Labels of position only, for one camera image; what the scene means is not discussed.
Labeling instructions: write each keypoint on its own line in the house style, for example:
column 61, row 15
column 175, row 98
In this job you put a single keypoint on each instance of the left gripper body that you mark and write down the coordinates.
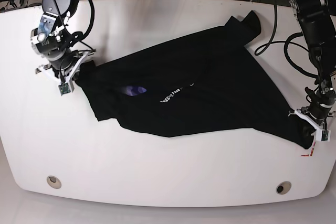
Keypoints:
column 314, row 116

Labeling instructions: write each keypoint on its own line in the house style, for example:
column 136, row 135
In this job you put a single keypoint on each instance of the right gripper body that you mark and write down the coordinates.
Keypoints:
column 61, row 69

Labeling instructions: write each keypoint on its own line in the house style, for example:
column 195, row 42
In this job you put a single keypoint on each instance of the black T-shirt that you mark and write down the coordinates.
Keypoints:
column 203, row 82

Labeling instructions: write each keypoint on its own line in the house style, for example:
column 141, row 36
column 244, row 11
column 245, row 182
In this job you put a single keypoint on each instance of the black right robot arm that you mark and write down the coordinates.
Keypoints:
column 52, row 40

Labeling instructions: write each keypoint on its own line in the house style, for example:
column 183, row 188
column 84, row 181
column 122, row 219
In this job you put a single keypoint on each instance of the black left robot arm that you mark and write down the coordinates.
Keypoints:
column 318, row 30

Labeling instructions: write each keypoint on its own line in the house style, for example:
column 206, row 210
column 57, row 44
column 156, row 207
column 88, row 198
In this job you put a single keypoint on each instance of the red tape rectangle marking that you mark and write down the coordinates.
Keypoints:
column 310, row 150

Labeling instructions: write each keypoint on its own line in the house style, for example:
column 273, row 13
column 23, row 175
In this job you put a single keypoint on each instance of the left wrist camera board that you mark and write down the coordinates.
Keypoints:
column 322, row 135

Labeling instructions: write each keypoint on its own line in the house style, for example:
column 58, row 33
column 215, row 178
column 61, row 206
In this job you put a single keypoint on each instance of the right table cable grommet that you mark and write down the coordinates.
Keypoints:
column 283, row 188

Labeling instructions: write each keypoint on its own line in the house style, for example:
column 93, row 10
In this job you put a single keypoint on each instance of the table cable grommet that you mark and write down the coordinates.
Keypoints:
column 283, row 188
column 54, row 182

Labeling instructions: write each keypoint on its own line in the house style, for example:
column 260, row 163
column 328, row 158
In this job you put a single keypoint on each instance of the left table cable grommet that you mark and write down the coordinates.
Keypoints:
column 54, row 182

